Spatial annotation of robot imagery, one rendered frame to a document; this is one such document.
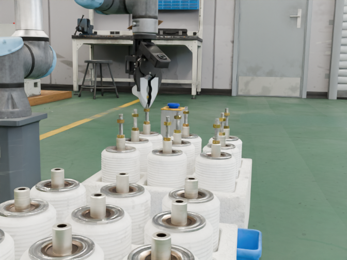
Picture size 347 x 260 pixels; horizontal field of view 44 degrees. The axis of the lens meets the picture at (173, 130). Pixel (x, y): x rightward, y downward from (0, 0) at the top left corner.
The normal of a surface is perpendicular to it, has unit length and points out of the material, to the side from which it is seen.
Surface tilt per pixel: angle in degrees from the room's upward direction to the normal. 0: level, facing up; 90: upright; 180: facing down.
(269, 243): 0
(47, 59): 88
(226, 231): 0
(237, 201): 90
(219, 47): 90
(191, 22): 90
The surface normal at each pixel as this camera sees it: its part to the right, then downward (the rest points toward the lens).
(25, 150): 0.99, 0.04
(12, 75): 0.72, 0.12
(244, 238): -0.21, 0.12
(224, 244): 0.02, -0.99
